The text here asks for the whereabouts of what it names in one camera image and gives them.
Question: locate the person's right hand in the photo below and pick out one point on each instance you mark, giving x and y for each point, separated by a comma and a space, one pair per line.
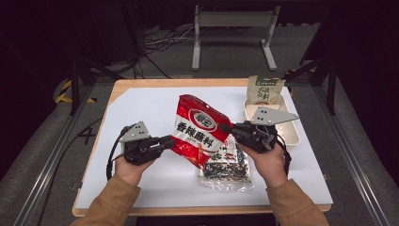
271, 166

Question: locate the black tripod stand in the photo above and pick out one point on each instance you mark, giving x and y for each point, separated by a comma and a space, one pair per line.
75, 81
331, 84

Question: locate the person's left hand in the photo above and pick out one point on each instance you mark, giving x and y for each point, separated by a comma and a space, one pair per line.
131, 171

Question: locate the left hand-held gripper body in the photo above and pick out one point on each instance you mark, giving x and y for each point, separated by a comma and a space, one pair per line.
135, 133

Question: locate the beige and green snack packet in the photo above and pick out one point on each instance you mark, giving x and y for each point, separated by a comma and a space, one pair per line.
265, 91

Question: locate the red seasoning packet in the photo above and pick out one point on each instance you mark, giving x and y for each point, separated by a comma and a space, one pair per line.
200, 125

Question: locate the aluminium floor rail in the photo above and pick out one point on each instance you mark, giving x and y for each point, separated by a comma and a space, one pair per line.
354, 163
47, 169

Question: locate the yellow and black floor tape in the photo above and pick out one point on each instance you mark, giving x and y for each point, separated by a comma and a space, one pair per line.
64, 91

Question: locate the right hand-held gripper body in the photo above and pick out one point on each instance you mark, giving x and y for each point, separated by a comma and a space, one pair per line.
269, 115

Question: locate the white table mat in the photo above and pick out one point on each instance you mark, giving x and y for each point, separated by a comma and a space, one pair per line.
147, 106

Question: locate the white divided storage box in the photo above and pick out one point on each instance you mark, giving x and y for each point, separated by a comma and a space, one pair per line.
290, 135

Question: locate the clear dried vegetable packet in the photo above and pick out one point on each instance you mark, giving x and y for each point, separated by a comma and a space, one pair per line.
226, 169

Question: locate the grey metal stand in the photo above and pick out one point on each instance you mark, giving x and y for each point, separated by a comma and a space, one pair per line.
233, 19

